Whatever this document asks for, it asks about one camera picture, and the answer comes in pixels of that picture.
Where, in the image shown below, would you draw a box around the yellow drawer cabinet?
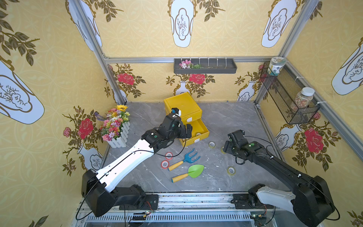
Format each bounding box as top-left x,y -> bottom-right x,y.
164,93 -> 209,147

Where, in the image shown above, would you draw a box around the red tape roll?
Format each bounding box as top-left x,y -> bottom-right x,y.
161,160 -> 169,169
165,152 -> 173,160

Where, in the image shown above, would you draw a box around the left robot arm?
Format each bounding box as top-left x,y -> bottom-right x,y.
81,113 -> 193,217

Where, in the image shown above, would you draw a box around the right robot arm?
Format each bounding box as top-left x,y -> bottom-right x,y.
224,130 -> 337,227

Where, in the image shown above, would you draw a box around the blue toy garden fork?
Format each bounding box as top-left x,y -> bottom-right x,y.
168,149 -> 200,171

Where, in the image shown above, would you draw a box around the green toy garden shovel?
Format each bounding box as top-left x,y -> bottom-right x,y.
171,164 -> 205,183

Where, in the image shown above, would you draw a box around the flower basket white fence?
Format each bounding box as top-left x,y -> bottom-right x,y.
97,105 -> 130,148

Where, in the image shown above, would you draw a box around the pink artificial flowers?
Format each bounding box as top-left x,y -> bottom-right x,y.
179,60 -> 202,69

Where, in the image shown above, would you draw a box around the white lid snack jar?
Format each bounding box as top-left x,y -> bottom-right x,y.
292,87 -> 315,110

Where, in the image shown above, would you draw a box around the jar with patterned lid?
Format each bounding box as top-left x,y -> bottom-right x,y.
267,56 -> 286,76

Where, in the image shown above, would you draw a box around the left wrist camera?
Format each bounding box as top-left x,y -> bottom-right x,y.
171,108 -> 181,117

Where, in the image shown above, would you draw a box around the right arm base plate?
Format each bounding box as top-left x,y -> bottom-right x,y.
230,194 -> 274,209

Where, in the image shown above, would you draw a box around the grey wall shelf tray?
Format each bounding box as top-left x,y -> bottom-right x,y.
174,57 -> 237,74

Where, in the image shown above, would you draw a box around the aluminium rail frame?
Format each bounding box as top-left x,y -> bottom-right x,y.
71,192 -> 304,227

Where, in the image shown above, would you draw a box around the black wire basket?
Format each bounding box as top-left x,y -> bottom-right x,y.
261,62 -> 320,124

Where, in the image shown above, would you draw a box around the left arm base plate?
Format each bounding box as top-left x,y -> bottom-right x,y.
141,194 -> 159,211

